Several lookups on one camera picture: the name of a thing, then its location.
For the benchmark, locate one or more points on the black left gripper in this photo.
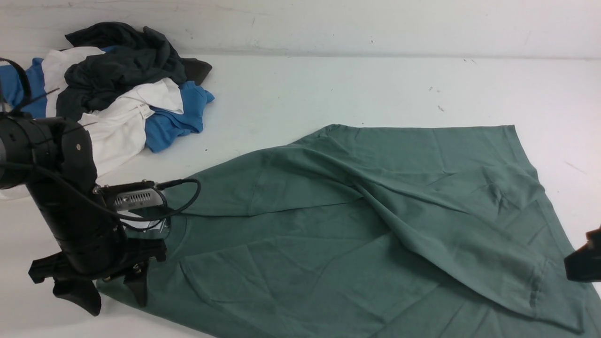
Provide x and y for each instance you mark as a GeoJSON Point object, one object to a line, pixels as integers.
{"type": "Point", "coordinates": [74, 269]}

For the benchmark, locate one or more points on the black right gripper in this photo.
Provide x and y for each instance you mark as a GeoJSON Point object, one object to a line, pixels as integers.
{"type": "Point", "coordinates": [584, 265]}

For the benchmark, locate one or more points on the green long-sleeved shirt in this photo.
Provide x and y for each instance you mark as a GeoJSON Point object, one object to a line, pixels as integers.
{"type": "Point", "coordinates": [373, 233]}

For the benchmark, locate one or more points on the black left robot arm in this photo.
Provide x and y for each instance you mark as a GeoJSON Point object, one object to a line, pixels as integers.
{"type": "Point", "coordinates": [52, 158]}

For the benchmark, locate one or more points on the white shirt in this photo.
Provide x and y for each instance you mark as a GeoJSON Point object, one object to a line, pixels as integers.
{"type": "Point", "coordinates": [118, 132]}

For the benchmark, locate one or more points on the blue shirt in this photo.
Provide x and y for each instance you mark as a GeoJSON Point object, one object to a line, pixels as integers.
{"type": "Point", "coordinates": [162, 128]}

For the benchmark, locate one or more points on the dark grey shirt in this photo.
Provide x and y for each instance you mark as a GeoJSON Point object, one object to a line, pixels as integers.
{"type": "Point", "coordinates": [133, 58]}

